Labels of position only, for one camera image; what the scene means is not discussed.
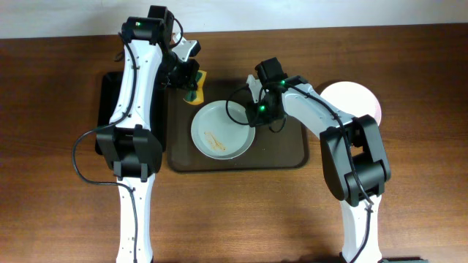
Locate green and yellow sponge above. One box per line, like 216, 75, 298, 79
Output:
184, 70, 207, 105

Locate pale blue plate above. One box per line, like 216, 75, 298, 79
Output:
190, 100, 255, 160

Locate white plate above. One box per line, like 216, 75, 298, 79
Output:
320, 81, 382, 126

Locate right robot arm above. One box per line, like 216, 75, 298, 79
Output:
246, 58, 391, 263

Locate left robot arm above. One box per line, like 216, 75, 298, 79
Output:
97, 5, 206, 262

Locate brown plastic serving tray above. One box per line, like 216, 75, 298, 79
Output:
165, 89, 309, 173

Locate black plastic tray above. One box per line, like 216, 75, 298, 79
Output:
97, 71, 167, 152

